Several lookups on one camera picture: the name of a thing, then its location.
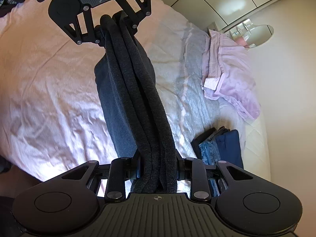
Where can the bedside table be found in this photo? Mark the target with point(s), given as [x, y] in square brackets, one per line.
[214, 27]

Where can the folded navy garment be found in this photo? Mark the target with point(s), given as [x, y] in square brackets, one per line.
[229, 148]

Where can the white quilted mattress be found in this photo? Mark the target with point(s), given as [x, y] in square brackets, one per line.
[259, 140]

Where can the round mirror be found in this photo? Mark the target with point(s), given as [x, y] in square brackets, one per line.
[259, 35]

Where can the folded blue jeans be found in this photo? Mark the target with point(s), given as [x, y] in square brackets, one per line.
[209, 153]

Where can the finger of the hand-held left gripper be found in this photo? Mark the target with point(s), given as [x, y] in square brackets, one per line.
[125, 10]
[90, 38]

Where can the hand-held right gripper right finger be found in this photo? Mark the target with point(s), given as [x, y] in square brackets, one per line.
[181, 171]

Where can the dark grey garment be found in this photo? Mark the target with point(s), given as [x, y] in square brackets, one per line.
[138, 103]

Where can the folded black garment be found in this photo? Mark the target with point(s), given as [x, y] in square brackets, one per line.
[202, 140]

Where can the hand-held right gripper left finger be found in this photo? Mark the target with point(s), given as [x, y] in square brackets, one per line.
[134, 170]

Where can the white wardrobe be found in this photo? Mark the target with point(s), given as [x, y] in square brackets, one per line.
[222, 0]

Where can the pink shirt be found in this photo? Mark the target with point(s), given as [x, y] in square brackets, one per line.
[229, 79]

